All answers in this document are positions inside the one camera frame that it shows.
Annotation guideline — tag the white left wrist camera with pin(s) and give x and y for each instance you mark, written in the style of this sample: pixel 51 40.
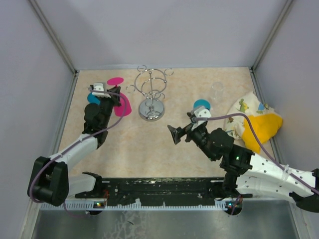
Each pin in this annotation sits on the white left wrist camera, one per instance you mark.
pixel 97 89

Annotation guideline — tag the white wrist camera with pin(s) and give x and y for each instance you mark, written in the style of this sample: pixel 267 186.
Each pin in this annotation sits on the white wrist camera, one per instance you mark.
pixel 97 89
pixel 198 116

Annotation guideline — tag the chrome wine glass rack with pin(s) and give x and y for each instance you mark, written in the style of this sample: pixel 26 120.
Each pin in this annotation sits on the chrome wine glass rack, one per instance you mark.
pixel 151 84

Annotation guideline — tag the blue wine glass front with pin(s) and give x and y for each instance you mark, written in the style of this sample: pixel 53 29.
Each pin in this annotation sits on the blue wine glass front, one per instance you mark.
pixel 202 103

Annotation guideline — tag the clear wine glass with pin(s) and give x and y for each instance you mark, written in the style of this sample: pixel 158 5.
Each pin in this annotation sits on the clear wine glass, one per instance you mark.
pixel 217 90

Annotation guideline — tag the blue wine glass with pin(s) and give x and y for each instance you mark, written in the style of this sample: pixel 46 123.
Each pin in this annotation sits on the blue wine glass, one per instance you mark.
pixel 202 103
pixel 93 99

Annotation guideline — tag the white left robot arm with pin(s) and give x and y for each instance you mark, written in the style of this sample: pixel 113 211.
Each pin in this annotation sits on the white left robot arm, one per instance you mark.
pixel 50 181

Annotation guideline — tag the pink plastic wine glass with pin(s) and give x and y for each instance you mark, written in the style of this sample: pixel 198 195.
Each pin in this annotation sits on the pink plastic wine glass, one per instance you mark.
pixel 125 108

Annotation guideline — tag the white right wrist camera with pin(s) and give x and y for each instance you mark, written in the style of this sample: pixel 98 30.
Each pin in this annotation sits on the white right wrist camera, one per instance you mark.
pixel 198 116

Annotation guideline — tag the dinosaur print yellow cloth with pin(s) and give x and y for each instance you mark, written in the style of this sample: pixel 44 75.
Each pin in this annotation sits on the dinosaur print yellow cloth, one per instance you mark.
pixel 265 121

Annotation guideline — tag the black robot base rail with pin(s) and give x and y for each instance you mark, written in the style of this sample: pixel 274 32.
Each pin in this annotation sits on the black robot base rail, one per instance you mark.
pixel 153 194

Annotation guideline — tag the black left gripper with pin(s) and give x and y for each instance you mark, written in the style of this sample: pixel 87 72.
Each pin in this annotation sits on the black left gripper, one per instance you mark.
pixel 114 98

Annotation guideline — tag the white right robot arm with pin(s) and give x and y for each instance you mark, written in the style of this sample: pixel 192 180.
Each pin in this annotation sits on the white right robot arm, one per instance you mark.
pixel 250 174

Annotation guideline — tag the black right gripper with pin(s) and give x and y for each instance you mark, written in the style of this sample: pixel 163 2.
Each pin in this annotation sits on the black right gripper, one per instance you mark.
pixel 177 133

